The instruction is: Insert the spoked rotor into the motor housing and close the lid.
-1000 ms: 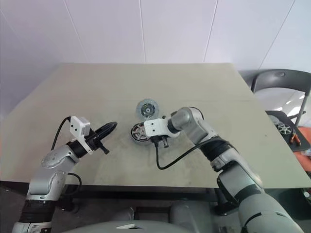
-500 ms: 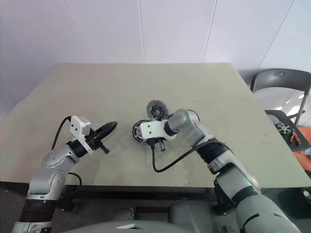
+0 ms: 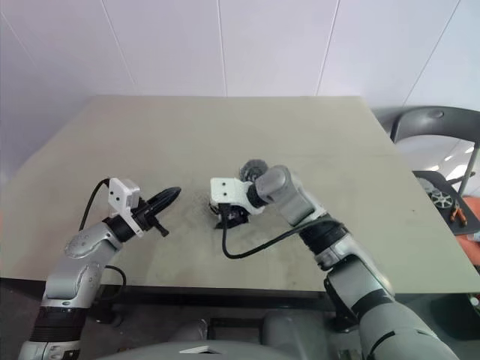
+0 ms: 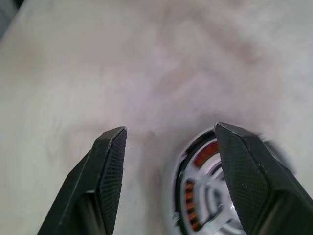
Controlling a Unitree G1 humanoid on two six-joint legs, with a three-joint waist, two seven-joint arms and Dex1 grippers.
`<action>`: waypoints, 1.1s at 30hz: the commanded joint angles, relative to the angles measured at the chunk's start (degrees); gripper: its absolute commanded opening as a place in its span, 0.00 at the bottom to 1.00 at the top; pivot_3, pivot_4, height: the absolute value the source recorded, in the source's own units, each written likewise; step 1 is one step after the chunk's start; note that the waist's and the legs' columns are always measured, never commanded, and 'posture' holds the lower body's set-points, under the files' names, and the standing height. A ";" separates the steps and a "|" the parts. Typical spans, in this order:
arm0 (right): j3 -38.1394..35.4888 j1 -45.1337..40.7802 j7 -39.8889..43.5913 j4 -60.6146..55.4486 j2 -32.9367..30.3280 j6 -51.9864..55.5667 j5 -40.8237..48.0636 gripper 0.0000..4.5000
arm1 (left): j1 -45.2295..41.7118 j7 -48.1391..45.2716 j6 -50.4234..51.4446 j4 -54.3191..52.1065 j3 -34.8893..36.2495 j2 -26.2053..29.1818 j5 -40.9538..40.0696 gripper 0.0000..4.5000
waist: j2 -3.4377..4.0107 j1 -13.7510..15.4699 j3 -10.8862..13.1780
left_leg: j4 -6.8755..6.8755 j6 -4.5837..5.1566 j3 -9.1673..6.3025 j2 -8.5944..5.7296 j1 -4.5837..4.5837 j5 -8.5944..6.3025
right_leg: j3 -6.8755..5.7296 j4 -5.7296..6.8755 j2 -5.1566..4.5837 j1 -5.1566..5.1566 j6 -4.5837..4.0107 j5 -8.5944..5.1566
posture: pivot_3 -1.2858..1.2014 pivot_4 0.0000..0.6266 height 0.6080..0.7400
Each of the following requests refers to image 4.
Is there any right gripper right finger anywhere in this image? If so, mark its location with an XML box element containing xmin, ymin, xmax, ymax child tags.
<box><xmin>214</xmin><ymin>122</ymin><xmax>313</xmax><ymax>235</ymax></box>

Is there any motor stator with copper windings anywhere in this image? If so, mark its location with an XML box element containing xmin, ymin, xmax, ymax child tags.
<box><xmin>160</xmin><ymin>127</ymin><xmax>298</xmax><ymax>235</ymax></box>

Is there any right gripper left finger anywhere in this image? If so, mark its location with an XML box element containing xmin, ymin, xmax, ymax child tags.
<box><xmin>36</xmin><ymin>126</ymin><xmax>127</xmax><ymax>235</ymax></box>

